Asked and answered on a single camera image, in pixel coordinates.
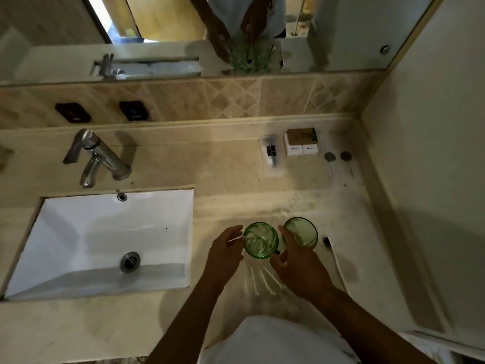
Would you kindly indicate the person's left hand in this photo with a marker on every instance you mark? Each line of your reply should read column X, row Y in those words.
column 223, row 257

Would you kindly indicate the person's right hand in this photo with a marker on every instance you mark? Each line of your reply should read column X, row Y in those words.
column 303, row 272

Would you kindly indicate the white toothbrush black bristles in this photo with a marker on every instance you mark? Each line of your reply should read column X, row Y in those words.
column 335, row 261

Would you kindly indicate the green glass cup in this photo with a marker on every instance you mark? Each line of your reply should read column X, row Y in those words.
column 260, row 240
column 303, row 231

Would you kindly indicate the clear packet with black label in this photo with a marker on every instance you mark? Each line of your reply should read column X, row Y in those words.
column 271, row 153

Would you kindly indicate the clear packet with round sticker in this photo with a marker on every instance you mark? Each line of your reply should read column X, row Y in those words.
column 345, row 156
column 329, row 156

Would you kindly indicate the white hotel box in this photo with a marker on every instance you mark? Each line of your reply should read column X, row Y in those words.
column 293, row 149
column 310, row 148

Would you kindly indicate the brown soap box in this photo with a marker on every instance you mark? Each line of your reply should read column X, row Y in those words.
column 301, row 136

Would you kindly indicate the white sink basin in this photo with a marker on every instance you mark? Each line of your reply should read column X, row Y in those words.
column 83, row 238

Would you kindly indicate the person's left forearm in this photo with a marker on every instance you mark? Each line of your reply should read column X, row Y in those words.
column 185, row 322

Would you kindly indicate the person's right forearm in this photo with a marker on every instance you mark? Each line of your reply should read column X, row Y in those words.
column 371, row 329

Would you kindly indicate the person's white shirt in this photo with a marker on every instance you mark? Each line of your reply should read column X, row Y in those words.
column 276, row 341

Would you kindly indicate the chrome faucet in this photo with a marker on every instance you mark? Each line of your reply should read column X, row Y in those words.
column 102, row 159

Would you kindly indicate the chrome mirror fastener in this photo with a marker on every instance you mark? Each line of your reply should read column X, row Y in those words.
column 384, row 49

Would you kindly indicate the black wall switch blue mark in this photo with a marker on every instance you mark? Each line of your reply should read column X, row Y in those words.
column 133, row 111

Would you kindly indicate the black wall switch red mark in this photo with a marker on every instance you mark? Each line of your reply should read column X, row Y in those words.
column 72, row 112

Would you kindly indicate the wall mirror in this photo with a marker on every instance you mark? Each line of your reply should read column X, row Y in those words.
column 341, row 30

